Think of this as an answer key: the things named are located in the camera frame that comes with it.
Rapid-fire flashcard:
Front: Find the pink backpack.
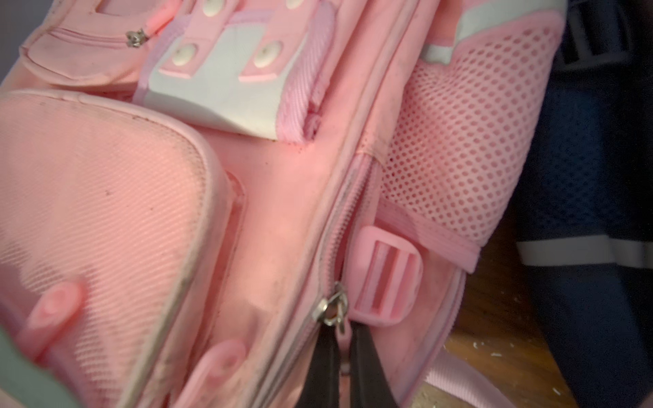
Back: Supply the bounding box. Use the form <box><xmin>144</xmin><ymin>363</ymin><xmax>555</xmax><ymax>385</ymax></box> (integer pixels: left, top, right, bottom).
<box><xmin>1</xmin><ymin>1</ymin><xmax>567</xmax><ymax>407</ymax></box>

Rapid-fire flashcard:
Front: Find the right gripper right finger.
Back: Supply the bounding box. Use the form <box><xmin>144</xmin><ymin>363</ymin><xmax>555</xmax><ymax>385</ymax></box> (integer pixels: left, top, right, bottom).
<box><xmin>350</xmin><ymin>322</ymin><xmax>399</xmax><ymax>408</ymax></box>

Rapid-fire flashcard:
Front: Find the navy blue backpack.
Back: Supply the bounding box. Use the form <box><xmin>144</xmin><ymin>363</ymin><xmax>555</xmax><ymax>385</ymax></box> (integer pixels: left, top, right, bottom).
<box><xmin>515</xmin><ymin>1</ymin><xmax>652</xmax><ymax>407</ymax></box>

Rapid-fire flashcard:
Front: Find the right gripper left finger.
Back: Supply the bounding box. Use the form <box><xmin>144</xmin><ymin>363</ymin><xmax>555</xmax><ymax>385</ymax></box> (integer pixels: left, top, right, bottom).
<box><xmin>295</xmin><ymin>326</ymin><xmax>341</xmax><ymax>408</ymax></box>

